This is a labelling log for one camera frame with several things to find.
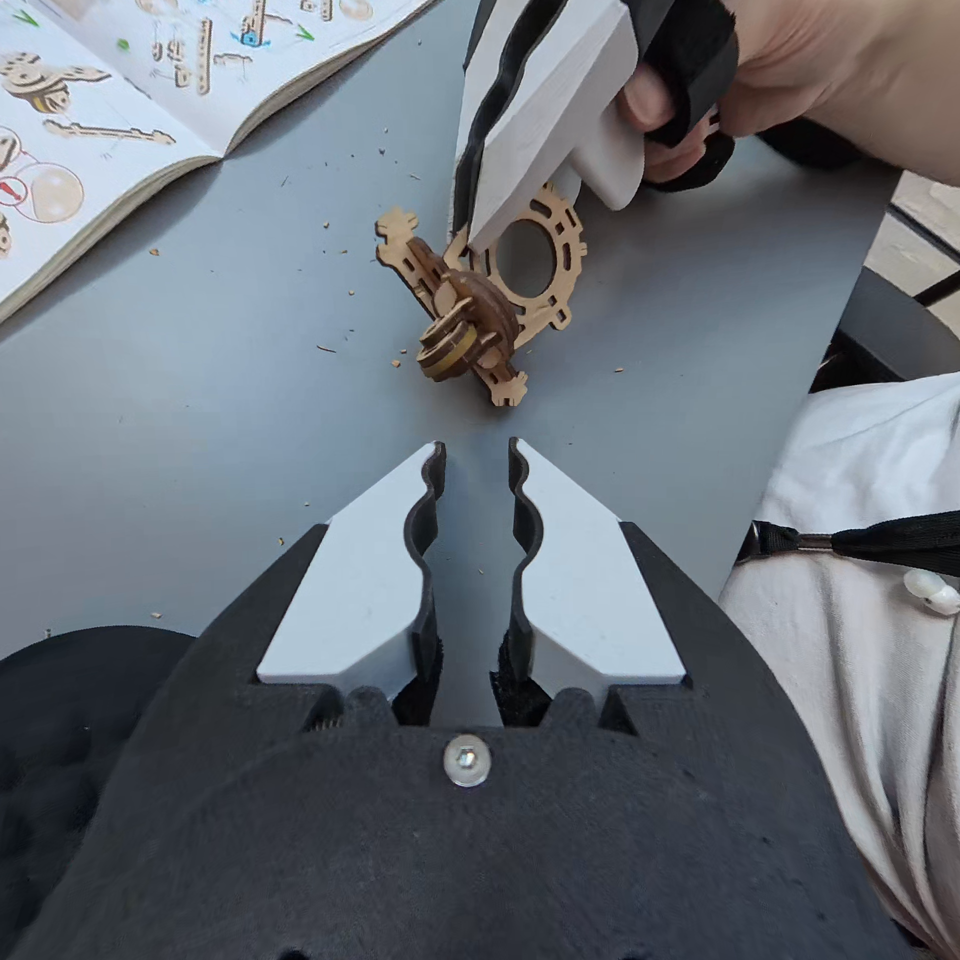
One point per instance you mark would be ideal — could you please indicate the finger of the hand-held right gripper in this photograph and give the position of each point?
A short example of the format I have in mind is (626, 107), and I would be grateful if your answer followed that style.
(499, 30)
(555, 105)

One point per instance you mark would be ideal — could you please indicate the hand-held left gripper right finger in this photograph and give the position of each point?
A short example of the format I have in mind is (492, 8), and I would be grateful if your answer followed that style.
(592, 600)

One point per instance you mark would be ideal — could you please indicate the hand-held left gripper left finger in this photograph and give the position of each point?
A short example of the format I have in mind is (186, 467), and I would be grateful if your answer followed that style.
(352, 600)

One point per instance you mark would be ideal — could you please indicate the wooden puzzle model assembly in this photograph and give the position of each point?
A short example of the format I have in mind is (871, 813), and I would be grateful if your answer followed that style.
(457, 300)

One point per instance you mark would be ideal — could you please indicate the grey desk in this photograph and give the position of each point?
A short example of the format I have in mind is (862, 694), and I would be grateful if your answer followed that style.
(225, 375)

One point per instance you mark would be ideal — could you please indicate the person's right hand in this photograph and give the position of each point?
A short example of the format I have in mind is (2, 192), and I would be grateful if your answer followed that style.
(840, 67)

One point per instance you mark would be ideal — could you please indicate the person's white shirt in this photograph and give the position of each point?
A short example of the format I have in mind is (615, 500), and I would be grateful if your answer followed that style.
(862, 675)

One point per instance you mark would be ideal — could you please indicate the black chair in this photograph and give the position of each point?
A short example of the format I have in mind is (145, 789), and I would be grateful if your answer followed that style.
(885, 330)

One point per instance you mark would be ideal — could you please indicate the black quilted wrist pad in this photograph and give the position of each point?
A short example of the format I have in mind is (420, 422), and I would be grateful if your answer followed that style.
(45, 712)

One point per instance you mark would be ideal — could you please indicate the open instruction booklet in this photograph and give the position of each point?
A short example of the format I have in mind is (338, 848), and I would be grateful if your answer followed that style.
(112, 97)

